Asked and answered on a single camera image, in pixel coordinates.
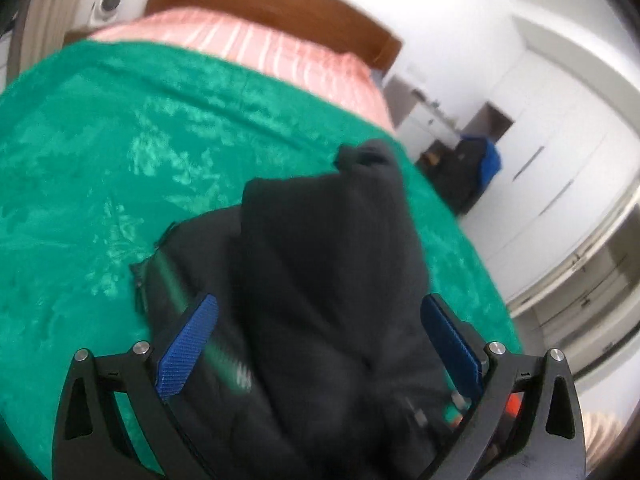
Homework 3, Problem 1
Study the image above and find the dark jacket on chair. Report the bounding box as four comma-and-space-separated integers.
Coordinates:
431, 136, 502, 216

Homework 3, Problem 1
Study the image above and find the pink striped bed sheet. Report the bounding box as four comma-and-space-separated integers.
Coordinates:
90, 8, 394, 133

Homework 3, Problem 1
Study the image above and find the brown wooden headboard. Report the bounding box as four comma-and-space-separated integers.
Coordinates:
144, 0, 402, 73

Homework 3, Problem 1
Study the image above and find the black puffer jacket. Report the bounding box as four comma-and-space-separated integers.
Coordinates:
131, 140, 452, 479

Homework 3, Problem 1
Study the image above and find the white bedside desk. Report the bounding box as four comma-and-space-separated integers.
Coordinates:
383, 76, 460, 162

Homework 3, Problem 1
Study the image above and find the beige curtain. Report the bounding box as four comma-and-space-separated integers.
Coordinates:
6, 0, 80, 84

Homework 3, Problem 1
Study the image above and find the green patterned bedspread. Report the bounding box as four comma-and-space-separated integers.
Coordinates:
0, 39, 524, 478

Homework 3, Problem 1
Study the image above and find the white wardrobe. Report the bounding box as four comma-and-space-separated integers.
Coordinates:
462, 10, 639, 302

